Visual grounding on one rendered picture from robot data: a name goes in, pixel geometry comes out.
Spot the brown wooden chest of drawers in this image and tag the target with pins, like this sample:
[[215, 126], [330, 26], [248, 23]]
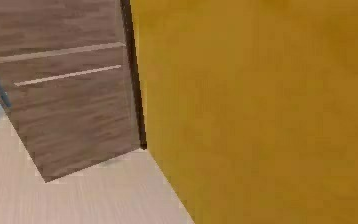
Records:
[[70, 110]]

